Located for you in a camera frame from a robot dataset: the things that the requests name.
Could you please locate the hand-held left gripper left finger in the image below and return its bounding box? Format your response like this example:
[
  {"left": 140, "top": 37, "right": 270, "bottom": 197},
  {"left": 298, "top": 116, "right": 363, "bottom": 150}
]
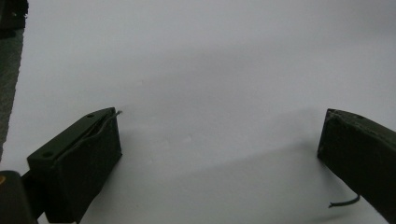
[{"left": 26, "top": 106, "right": 123, "bottom": 224}]

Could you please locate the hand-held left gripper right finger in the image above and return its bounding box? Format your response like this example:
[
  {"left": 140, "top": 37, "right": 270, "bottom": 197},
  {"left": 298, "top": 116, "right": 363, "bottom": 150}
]
[{"left": 317, "top": 108, "right": 396, "bottom": 224}]

